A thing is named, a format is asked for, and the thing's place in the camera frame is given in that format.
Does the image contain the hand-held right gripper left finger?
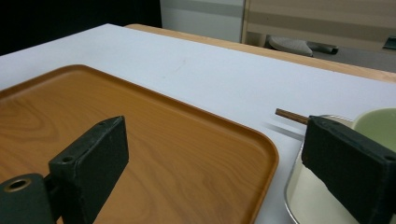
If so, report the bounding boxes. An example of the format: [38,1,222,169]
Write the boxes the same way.
[48,115,130,224]

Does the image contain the dark brown chopstick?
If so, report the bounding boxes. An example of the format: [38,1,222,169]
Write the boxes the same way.
[275,107,311,125]

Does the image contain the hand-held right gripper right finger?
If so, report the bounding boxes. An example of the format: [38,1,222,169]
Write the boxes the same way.
[301,115,396,224]

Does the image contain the cream metal tray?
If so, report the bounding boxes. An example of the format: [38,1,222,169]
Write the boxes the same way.
[283,114,396,224]

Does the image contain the light wooden desk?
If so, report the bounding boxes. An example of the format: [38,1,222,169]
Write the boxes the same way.
[241,0,396,54]

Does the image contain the white table mat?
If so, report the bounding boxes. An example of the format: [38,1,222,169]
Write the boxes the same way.
[0,22,396,224]

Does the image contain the green ceramic bowl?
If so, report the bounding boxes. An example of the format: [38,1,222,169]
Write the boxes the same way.
[352,106,396,153]

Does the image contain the brown wooden serving tray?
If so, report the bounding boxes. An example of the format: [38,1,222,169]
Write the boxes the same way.
[0,63,279,224]

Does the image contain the grey slipper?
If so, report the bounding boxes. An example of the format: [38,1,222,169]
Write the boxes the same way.
[268,35,314,58]
[306,41,340,56]

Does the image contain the white cabinet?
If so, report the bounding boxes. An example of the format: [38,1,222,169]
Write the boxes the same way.
[160,0,246,44]

